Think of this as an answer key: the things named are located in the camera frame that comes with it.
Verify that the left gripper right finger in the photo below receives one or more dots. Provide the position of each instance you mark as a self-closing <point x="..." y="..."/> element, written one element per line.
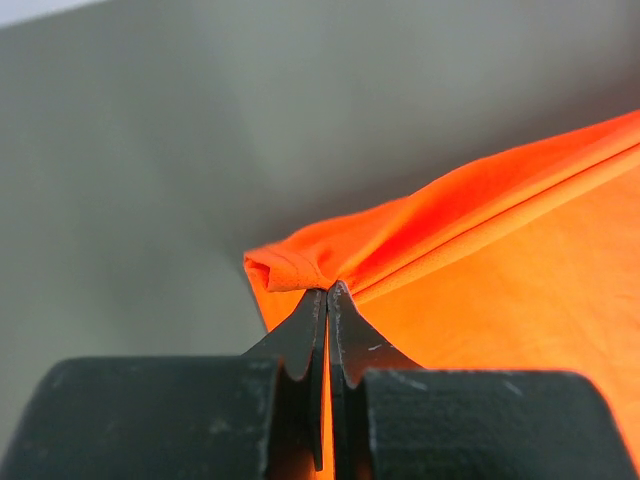
<point x="393" y="419"/>

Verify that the orange t shirt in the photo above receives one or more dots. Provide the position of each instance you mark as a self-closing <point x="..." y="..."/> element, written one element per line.
<point x="524" y="260"/>

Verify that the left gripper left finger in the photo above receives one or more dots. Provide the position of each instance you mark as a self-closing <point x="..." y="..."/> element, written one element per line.
<point x="257" y="415"/>

